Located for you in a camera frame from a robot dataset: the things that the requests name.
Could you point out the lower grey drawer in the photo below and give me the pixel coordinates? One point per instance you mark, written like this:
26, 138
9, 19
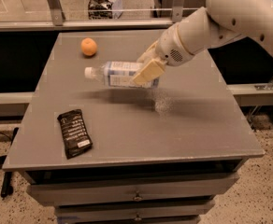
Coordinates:
128, 211

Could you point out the upper drawer metal knob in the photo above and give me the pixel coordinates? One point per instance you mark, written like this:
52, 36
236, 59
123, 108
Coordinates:
137, 198

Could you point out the grey drawer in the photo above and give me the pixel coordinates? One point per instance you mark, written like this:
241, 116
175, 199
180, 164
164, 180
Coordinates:
128, 211
124, 190

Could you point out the black pole on floor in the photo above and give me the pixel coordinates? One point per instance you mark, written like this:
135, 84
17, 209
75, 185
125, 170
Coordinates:
7, 189

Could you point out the drawer metal knob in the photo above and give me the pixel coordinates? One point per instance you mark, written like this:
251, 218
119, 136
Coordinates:
137, 218
137, 198

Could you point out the metal railing frame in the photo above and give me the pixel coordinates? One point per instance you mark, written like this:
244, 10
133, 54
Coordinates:
66, 15

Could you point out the black rxbar chocolate wrapper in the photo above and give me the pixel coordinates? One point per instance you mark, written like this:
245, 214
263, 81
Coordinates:
74, 133

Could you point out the lower drawer metal knob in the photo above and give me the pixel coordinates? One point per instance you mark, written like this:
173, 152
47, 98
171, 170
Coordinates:
137, 218

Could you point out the orange fruit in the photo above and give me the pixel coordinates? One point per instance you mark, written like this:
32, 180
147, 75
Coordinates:
88, 47

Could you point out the grey drawer cabinet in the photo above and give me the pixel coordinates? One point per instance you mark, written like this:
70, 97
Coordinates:
189, 125

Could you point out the black and white background machine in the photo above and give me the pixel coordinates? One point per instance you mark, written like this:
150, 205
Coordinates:
104, 9

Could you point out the upper grey drawer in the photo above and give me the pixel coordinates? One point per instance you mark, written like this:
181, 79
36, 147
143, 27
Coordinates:
124, 190

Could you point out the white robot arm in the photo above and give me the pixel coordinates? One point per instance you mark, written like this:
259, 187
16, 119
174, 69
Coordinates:
217, 23

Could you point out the clear blue-label plastic bottle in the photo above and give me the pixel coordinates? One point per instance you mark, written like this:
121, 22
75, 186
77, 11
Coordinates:
118, 74

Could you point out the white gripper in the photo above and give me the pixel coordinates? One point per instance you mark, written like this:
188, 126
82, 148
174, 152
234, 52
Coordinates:
170, 48

